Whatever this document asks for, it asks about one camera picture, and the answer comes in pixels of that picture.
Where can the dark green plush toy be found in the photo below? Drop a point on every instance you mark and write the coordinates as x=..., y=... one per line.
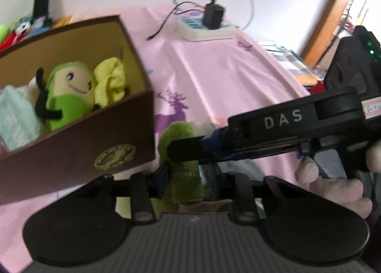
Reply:
x=184, y=187

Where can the person's right hand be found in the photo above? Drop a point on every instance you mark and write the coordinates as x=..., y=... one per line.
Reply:
x=345, y=192

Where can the white power strip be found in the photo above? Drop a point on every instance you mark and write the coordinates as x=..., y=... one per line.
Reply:
x=192, y=29

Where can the light teal cloth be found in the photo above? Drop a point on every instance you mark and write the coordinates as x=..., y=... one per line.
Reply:
x=19, y=122

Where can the plaid folded cloth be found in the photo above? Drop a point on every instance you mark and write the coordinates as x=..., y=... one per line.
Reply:
x=294, y=64

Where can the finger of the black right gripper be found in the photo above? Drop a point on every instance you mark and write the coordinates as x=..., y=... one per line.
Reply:
x=212, y=148

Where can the wooden door frame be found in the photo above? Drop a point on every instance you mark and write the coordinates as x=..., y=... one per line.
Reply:
x=323, y=31

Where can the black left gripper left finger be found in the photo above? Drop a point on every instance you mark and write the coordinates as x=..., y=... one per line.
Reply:
x=140, y=188

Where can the yellow soft cloth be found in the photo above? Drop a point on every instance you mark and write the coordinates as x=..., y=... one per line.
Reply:
x=111, y=82

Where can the small panda plush toy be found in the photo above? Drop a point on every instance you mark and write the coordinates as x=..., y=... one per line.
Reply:
x=28, y=24

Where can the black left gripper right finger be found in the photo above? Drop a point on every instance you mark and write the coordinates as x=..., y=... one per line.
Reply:
x=236, y=187

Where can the black power adapter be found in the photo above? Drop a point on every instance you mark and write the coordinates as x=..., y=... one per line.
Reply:
x=213, y=16

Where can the neon green plush toy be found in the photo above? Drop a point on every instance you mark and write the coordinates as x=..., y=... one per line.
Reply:
x=4, y=31

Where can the green smiling plush toy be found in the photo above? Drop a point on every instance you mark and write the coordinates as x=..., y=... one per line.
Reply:
x=66, y=96

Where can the red storage box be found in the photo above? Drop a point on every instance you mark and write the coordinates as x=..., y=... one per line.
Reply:
x=318, y=88

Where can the pink printed tablecloth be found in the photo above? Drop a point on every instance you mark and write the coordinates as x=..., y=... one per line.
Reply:
x=218, y=78

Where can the brown cardboard shoe box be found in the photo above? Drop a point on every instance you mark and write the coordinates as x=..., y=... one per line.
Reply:
x=109, y=140

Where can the yellow book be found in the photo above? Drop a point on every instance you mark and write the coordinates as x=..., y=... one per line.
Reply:
x=62, y=21

